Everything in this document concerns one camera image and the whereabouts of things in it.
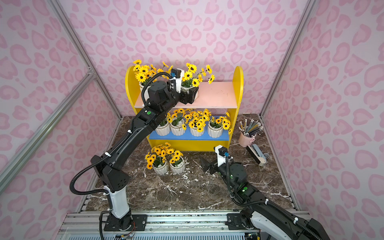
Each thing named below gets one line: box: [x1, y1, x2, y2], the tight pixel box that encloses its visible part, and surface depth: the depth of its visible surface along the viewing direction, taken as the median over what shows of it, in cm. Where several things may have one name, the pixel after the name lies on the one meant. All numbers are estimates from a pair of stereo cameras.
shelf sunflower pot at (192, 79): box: [181, 62, 215, 101], surface depth 62 cm
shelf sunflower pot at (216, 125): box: [207, 112, 233, 138], surface depth 86 cm
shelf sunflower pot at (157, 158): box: [144, 142, 175, 176], surface depth 86 cm
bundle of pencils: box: [238, 119, 264, 137], surface depth 97 cm
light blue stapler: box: [246, 144, 267, 166], surface depth 96 cm
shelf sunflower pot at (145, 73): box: [133, 59, 174, 104], surface depth 64 cm
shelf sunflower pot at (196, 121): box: [184, 109, 212, 137], surface depth 83 cm
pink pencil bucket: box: [238, 131, 256, 148], surface depth 98 cm
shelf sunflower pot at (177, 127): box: [166, 108, 187, 136], surface depth 88 cm
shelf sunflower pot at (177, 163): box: [169, 150, 185, 174], surface depth 87 cm
